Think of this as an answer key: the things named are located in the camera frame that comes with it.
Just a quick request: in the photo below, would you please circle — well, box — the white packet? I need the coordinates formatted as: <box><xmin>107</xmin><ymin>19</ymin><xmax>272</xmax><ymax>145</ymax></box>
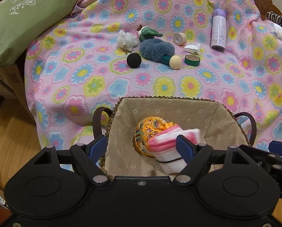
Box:
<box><xmin>184</xmin><ymin>42</ymin><xmax>201</xmax><ymax>55</ymax></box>

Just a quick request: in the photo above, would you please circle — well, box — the green pillow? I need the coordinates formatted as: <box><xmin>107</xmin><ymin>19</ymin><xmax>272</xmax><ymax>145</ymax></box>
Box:
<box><xmin>0</xmin><ymin>0</ymin><xmax>79</xmax><ymax>67</ymax></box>

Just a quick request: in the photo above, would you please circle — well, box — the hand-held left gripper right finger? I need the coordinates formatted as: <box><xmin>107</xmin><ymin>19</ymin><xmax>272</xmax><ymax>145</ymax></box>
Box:
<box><xmin>173</xmin><ymin>134</ymin><xmax>250</xmax><ymax>186</ymax></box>

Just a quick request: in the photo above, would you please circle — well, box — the cardboard box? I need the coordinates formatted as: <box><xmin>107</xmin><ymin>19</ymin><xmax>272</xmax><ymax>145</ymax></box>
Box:
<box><xmin>0</xmin><ymin>64</ymin><xmax>26</xmax><ymax>97</ymax></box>

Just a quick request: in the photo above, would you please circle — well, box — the cream ball with teal handle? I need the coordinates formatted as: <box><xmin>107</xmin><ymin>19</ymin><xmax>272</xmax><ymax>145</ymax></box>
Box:
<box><xmin>162</xmin><ymin>55</ymin><xmax>182</xmax><ymax>71</ymax></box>

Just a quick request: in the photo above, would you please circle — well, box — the purple and white bottle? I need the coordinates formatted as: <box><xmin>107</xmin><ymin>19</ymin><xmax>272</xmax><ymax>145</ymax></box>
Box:
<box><xmin>211</xmin><ymin>8</ymin><xmax>227</xmax><ymax>52</ymax></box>

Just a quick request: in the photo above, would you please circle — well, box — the beige tape roll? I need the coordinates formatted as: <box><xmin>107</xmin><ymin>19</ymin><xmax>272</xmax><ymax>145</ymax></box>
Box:
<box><xmin>173</xmin><ymin>32</ymin><xmax>187</xmax><ymax>45</ymax></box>

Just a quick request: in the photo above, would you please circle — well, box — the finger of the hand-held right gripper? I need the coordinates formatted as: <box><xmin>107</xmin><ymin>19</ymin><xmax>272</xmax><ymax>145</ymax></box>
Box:
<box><xmin>268</xmin><ymin>140</ymin><xmax>282</xmax><ymax>152</ymax></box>
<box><xmin>239</xmin><ymin>145</ymin><xmax>282</xmax><ymax>171</ymax></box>

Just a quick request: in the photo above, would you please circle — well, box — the pink floral fleece blanket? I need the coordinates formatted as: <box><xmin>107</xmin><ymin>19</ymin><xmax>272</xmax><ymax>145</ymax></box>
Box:
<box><xmin>25</xmin><ymin>0</ymin><xmax>282</xmax><ymax>161</ymax></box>

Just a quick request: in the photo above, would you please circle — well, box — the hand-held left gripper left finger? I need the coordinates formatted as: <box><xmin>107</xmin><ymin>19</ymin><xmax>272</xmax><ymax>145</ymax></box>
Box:
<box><xmin>31</xmin><ymin>136</ymin><xmax>112</xmax><ymax>186</ymax></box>

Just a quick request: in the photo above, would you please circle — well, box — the green plush doll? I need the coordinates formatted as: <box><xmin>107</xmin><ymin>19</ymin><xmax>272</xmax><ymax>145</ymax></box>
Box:
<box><xmin>137</xmin><ymin>25</ymin><xmax>163</xmax><ymax>43</ymax></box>

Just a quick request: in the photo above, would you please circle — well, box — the woven basket with beige lining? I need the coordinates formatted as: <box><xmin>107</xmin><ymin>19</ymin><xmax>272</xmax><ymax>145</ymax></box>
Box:
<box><xmin>92</xmin><ymin>96</ymin><xmax>257</xmax><ymax>182</ymax></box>

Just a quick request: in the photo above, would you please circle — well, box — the white plush bunny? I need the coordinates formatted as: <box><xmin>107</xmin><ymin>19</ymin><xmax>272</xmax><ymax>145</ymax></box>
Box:
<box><xmin>117</xmin><ymin>30</ymin><xmax>139</xmax><ymax>52</ymax></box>

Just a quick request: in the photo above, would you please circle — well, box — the green tape roll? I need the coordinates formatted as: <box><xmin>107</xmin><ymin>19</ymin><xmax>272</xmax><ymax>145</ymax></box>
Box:
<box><xmin>184</xmin><ymin>54</ymin><xmax>201</xmax><ymax>67</ymax></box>

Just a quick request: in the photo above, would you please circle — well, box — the orange embroidered pouch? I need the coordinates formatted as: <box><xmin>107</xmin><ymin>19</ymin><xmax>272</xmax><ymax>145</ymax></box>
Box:
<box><xmin>132</xmin><ymin>116</ymin><xmax>177</xmax><ymax>158</ymax></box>

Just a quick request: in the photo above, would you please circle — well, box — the blue fluffy pom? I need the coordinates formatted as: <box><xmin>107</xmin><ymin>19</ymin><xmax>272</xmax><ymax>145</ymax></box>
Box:
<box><xmin>139</xmin><ymin>39</ymin><xmax>176</xmax><ymax>61</ymax></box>

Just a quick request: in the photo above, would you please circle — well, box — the zebra striped item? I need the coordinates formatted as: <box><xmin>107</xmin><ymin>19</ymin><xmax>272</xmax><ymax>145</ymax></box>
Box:
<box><xmin>266</xmin><ymin>11</ymin><xmax>282</xmax><ymax>27</ymax></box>

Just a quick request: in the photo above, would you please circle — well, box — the black ball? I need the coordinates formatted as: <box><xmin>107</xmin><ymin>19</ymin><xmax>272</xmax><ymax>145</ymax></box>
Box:
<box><xmin>126</xmin><ymin>53</ymin><xmax>142</xmax><ymax>69</ymax></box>

